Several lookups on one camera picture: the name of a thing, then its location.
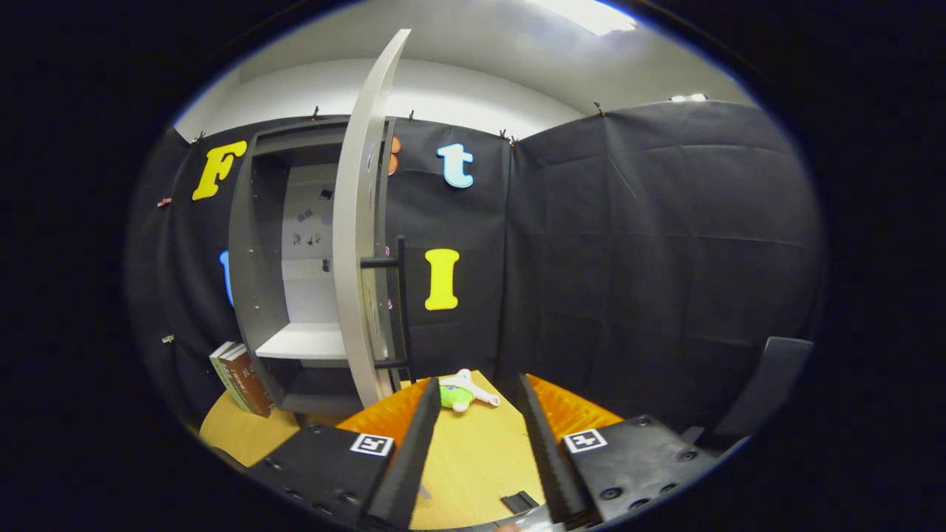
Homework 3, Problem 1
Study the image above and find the white cabinet shelf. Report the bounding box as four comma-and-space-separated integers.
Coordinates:
255, 323, 348, 361

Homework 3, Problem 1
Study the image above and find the black chair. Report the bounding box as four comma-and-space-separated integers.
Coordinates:
680, 336, 814, 451

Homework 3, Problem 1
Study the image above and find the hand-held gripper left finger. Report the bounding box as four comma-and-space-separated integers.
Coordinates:
246, 377, 442, 532

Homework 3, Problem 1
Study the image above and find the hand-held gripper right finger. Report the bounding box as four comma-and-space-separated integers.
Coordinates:
516, 373, 719, 528

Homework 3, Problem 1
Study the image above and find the green plush toy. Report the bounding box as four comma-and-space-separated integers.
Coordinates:
438, 368, 501, 413

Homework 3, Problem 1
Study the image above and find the black door handle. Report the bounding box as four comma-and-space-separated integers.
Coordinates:
360, 235, 415, 381

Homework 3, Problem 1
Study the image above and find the brown book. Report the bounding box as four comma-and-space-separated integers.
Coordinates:
225, 347, 275, 419
219, 343, 263, 416

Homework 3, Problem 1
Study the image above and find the grey cabinet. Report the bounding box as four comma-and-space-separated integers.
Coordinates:
228, 117, 396, 418

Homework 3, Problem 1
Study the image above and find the black backdrop cloth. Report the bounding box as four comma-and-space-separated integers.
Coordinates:
126, 100, 825, 444

